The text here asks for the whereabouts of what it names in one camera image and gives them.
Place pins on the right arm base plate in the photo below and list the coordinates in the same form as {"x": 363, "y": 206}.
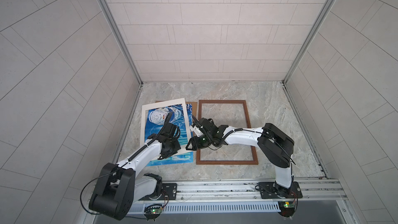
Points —
{"x": 271, "y": 190}

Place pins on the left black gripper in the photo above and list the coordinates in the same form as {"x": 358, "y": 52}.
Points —
{"x": 177, "y": 146}

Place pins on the left corner aluminium post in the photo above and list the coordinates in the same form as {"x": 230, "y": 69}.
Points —
{"x": 118, "y": 37}

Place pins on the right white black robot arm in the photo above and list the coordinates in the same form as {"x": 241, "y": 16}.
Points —
{"x": 273, "y": 142}

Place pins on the blue poster photo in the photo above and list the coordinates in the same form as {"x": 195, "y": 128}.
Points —
{"x": 187, "y": 157}

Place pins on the corner aluminium post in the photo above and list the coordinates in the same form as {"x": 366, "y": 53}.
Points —
{"x": 327, "y": 6}
{"x": 118, "y": 37}

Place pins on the right controller circuit board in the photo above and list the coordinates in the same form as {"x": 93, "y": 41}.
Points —
{"x": 287, "y": 209}

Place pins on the brown cardboard backing board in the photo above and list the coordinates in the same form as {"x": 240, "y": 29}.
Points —
{"x": 194, "y": 109}

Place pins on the left controller circuit board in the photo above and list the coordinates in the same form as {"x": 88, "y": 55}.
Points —
{"x": 154, "y": 209}

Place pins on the controller circuit board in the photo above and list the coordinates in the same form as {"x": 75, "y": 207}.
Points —
{"x": 287, "y": 209}
{"x": 154, "y": 209}

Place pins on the brown wooden picture frame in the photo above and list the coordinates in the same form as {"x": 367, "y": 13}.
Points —
{"x": 231, "y": 112}

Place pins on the aluminium mounting rail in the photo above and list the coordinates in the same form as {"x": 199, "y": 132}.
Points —
{"x": 244, "y": 191}

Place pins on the right corner aluminium post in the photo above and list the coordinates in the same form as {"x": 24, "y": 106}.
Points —
{"x": 327, "y": 6}

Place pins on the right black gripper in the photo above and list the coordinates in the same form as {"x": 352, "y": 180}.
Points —
{"x": 195, "y": 144}

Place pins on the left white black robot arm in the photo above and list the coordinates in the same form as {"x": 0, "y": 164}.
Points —
{"x": 117, "y": 187}

